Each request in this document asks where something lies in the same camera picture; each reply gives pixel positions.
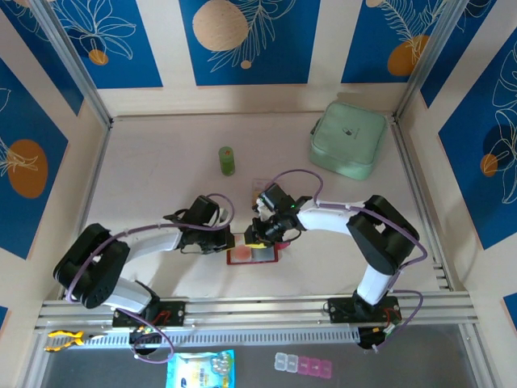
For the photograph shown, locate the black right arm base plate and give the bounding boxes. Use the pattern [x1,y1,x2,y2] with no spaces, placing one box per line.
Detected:
[327,295,401,324]

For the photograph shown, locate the pink pill box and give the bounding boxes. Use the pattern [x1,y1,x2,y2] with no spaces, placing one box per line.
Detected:
[296,355,334,380]

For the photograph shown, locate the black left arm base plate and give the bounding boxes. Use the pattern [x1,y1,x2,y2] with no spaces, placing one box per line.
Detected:
[111,299,187,329]

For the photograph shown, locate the grey slotted cable duct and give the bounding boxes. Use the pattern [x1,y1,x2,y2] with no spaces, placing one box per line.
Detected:
[66,327,363,351]

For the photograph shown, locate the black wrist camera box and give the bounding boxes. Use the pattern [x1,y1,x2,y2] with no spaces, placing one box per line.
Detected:
[258,183,296,214]
[189,195,222,227]

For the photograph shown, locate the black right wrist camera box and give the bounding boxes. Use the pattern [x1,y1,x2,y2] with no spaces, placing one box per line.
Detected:
[258,183,296,214]

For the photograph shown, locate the green cylindrical bottle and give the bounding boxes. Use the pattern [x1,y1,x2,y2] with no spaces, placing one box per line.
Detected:
[217,145,237,177]

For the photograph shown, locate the pale green zip pouch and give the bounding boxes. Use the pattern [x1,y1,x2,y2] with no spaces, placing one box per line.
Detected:
[309,100,389,182]

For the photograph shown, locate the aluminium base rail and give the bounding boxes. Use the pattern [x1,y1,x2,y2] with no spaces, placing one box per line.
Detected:
[34,290,481,335]

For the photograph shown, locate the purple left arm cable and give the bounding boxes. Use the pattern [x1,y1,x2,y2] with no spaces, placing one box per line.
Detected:
[65,192,237,365]

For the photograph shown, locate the yellow black pliers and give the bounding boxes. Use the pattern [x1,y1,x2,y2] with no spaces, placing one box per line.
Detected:
[44,329,106,353]

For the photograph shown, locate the red card holder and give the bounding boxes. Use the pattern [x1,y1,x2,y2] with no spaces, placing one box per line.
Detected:
[225,232,292,267]

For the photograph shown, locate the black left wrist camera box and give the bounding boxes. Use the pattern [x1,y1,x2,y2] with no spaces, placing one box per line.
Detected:
[189,195,222,227]

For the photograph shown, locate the blue snack packet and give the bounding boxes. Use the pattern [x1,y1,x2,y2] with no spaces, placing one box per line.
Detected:
[166,349,236,388]

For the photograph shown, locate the white pill box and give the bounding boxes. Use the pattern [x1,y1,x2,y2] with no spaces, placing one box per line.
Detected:
[273,352,299,371]

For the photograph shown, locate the aluminium frame post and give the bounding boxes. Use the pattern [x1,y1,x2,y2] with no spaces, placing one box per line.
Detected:
[393,0,465,122]
[30,0,113,129]

